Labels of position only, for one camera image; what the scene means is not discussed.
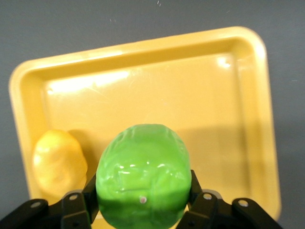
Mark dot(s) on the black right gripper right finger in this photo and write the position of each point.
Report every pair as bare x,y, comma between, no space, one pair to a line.
205,210

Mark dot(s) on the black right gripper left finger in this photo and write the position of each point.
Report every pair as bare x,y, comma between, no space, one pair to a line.
76,207

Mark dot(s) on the yellow potato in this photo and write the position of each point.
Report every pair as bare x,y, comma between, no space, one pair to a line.
59,162

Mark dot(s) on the yellow plastic tray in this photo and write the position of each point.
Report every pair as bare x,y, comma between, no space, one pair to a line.
166,95

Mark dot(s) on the dark grey table mat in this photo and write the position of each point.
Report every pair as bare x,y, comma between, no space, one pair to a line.
143,14

